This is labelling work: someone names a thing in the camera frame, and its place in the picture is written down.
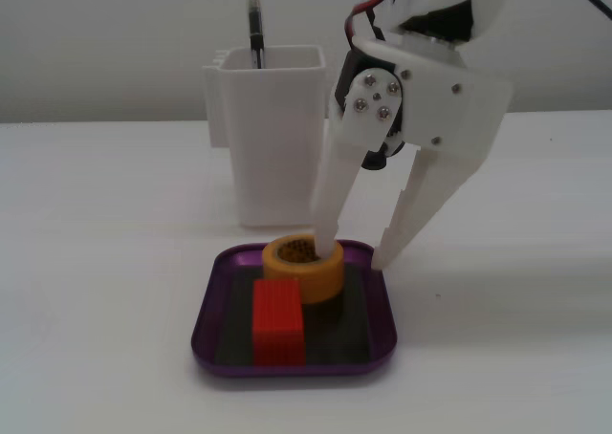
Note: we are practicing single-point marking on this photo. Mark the white gripper with motor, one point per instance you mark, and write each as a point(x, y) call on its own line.
point(451, 101)

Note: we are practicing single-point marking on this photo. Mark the yellow tape roll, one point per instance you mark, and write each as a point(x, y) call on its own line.
point(313, 281)

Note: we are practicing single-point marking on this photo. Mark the white plastic pen holder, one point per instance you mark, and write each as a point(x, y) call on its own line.
point(268, 142)

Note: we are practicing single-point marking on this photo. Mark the black and silver pen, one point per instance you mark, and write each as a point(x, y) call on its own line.
point(254, 18)

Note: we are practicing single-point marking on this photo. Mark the red rectangular block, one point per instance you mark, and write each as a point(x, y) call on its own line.
point(277, 319)

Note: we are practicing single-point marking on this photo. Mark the purple metal tray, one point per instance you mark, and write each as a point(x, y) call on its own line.
point(212, 312)

